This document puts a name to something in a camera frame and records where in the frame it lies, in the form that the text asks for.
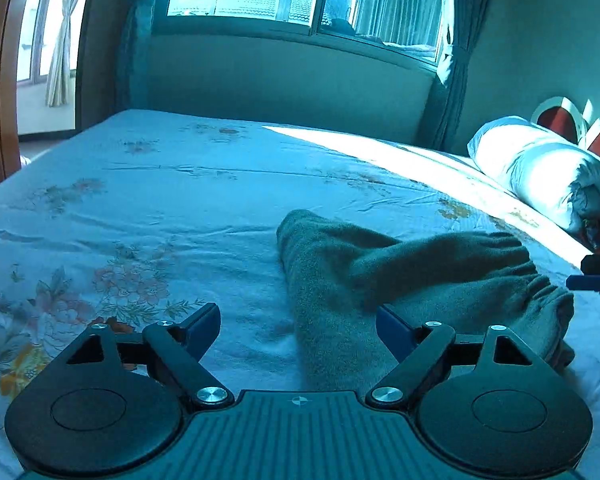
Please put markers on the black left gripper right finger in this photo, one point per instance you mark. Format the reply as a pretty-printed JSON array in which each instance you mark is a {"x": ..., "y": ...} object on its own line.
[{"x": 425, "y": 355}]

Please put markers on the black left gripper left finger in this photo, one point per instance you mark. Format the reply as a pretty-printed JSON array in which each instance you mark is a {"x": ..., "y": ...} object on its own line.
[{"x": 172, "y": 353}]

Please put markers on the grey-green fleece pants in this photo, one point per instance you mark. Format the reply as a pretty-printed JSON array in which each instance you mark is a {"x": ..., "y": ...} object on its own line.
[{"x": 339, "y": 274}]

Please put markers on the rolled white blue duvet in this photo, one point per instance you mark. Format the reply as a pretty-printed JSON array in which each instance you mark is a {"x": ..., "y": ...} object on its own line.
[{"x": 550, "y": 174}]

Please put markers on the red white headboard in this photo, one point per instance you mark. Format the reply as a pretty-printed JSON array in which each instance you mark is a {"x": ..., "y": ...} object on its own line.
[{"x": 561, "y": 115}]

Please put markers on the light blue floral bed sheet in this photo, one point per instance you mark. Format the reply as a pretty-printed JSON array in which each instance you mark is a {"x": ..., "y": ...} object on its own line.
[{"x": 148, "y": 216}]

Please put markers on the teal right window curtain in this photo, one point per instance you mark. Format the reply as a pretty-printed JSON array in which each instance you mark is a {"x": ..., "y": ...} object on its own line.
[{"x": 462, "y": 23}]

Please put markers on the teal window curtain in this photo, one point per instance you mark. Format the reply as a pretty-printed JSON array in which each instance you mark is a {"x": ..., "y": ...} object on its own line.
[
  {"x": 131, "y": 79},
  {"x": 462, "y": 23}
]

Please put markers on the sheer white window curtain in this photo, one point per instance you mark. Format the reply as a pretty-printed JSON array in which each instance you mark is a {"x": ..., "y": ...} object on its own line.
[{"x": 402, "y": 23}]

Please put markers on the teal left window curtain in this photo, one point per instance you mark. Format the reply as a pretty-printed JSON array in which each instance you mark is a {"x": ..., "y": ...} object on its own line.
[{"x": 131, "y": 79}]

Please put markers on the beige hallway curtain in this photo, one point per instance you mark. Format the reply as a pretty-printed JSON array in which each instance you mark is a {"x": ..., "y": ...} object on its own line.
[{"x": 58, "y": 78}]

